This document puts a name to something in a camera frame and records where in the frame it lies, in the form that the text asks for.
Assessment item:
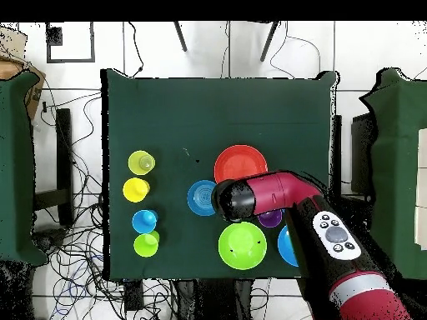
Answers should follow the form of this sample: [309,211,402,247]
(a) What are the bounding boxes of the small blue bowl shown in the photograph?
[186,179,219,218]

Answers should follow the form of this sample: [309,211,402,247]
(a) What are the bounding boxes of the orange bowl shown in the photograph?
[213,143,269,185]

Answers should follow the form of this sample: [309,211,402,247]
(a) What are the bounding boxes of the purple cup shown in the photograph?
[257,208,284,229]

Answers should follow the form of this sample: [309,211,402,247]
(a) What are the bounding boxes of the dark green tablecloth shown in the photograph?
[100,68,341,281]

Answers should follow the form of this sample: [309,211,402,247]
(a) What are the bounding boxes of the yellow cup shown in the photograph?
[122,177,151,203]
[127,150,157,177]

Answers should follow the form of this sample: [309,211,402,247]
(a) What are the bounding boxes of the green bowl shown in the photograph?
[218,222,269,271]

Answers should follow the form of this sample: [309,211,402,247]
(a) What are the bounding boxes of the blue cup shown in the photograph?
[131,208,159,235]

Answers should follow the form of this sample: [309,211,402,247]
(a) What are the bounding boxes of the green cup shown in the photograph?
[133,230,161,258]

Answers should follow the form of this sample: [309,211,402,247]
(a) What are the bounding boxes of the large blue bowl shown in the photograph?
[277,224,300,268]

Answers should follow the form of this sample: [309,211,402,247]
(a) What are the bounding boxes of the black power strip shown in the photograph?
[123,280,145,313]

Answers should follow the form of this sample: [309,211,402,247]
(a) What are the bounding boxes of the black tripod leg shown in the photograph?
[259,21,280,63]
[173,21,188,53]

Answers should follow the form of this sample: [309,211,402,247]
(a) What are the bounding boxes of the black floor stand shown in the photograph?
[32,107,75,228]

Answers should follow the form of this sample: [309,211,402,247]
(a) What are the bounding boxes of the black box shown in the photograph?
[350,112,376,196]

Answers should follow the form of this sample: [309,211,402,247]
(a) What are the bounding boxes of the green cloth covered table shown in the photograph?
[0,71,48,266]
[359,67,427,280]

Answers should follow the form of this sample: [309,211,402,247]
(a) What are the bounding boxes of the cardboard box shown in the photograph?
[0,26,47,121]

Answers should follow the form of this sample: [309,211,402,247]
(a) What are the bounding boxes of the black cable with plug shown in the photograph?
[128,21,145,78]

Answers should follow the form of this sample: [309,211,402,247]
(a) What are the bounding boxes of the tangle of cables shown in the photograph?
[31,89,178,320]

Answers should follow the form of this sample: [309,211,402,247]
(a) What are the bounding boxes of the black square floor frame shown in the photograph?
[45,21,96,64]

